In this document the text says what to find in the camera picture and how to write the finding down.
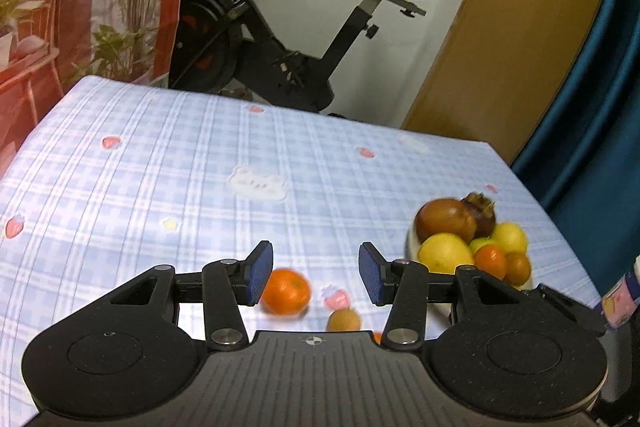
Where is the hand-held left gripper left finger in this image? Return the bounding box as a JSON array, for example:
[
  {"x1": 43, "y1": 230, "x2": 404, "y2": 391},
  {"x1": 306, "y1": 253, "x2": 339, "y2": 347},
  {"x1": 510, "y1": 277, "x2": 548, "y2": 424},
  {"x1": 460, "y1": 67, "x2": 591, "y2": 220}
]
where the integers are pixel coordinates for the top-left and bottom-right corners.
[{"x1": 97, "y1": 239, "x2": 275, "y2": 348}]

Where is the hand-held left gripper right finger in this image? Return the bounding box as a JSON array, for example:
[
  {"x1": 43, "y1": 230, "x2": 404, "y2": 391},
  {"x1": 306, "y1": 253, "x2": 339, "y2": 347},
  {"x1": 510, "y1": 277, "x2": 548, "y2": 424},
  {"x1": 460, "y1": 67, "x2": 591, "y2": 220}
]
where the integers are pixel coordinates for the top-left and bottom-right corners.
[{"x1": 357, "y1": 241, "x2": 546, "y2": 349}]

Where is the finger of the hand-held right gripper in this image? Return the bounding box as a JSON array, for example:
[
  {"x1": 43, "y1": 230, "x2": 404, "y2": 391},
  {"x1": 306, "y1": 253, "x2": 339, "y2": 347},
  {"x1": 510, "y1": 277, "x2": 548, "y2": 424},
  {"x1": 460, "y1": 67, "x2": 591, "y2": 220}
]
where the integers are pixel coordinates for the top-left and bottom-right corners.
[{"x1": 536, "y1": 283, "x2": 608, "y2": 339}]

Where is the beige plate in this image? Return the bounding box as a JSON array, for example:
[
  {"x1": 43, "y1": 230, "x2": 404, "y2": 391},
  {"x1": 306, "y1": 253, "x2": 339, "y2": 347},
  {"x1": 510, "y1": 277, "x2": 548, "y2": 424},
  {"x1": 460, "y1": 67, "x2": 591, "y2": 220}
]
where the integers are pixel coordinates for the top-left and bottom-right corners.
[{"x1": 404, "y1": 219, "x2": 537, "y2": 310}]

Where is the brown passion fruit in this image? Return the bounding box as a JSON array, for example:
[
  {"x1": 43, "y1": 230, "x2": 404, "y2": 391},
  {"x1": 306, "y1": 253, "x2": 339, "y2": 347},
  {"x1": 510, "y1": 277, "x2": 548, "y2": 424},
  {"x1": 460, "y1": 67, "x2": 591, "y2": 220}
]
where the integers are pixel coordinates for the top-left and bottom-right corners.
[{"x1": 504, "y1": 252, "x2": 532, "y2": 285}]

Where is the round yellow lemon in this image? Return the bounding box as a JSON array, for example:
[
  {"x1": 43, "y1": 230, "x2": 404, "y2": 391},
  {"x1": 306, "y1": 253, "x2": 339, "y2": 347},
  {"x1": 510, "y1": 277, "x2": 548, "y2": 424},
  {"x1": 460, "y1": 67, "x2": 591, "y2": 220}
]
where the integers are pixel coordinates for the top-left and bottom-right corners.
[{"x1": 417, "y1": 232, "x2": 475, "y2": 277}]

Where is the dark purple mangosteen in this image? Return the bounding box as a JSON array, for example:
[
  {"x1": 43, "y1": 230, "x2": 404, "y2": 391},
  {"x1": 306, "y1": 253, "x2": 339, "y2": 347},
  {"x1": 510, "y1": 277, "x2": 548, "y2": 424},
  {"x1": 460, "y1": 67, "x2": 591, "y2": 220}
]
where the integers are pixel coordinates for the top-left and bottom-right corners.
[{"x1": 460, "y1": 192, "x2": 497, "y2": 238}]

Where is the colourful printed object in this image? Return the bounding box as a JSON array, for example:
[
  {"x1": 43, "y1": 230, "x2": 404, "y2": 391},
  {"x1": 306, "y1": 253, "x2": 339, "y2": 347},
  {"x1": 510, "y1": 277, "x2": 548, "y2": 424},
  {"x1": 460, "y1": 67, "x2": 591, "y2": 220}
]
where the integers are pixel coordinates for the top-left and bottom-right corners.
[{"x1": 601, "y1": 257, "x2": 640, "y2": 331}]

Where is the small tan longan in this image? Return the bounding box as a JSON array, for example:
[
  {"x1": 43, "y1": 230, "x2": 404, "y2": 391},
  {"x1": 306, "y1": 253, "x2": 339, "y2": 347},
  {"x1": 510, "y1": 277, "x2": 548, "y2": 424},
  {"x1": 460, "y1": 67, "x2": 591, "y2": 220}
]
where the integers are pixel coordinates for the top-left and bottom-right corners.
[{"x1": 326, "y1": 308, "x2": 362, "y2": 333}]

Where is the reddish brown apple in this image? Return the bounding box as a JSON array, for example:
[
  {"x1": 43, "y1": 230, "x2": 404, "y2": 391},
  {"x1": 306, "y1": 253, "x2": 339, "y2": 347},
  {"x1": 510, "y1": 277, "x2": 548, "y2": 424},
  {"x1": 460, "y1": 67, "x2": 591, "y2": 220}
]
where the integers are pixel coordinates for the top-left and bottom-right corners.
[{"x1": 414, "y1": 198, "x2": 477, "y2": 245}]

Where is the dark blue curtain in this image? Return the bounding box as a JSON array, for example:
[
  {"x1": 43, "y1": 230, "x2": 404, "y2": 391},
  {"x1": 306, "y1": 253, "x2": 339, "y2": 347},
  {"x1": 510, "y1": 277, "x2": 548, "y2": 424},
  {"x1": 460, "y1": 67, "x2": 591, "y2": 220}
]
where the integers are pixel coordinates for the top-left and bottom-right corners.
[{"x1": 510, "y1": 0, "x2": 640, "y2": 293}]

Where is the black exercise bike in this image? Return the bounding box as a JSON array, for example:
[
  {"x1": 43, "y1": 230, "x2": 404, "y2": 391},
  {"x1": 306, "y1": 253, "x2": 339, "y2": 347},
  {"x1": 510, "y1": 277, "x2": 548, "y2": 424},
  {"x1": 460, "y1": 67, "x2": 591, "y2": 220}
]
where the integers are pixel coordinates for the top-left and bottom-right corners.
[{"x1": 167, "y1": 0, "x2": 437, "y2": 118}]

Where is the wooden door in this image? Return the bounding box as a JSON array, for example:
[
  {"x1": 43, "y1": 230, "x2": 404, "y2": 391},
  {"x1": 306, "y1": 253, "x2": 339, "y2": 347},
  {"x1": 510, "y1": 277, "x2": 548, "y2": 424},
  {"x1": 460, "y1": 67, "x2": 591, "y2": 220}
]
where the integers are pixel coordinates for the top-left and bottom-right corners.
[{"x1": 400, "y1": 0, "x2": 623, "y2": 165}]

